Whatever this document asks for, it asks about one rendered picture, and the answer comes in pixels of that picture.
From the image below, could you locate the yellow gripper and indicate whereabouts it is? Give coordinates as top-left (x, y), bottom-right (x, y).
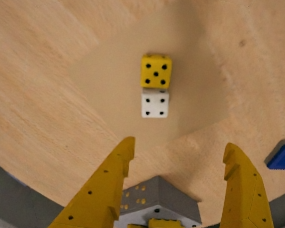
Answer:
top-left (47, 136), bottom-right (274, 228)

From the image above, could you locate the white die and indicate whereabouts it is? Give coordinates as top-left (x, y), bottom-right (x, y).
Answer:
top-left (141, 88), bottom-right (169, 118)

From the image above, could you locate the small blue rounded block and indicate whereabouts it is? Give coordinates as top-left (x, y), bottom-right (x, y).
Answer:
top-left (263, 140), bottom-right (285, 170)

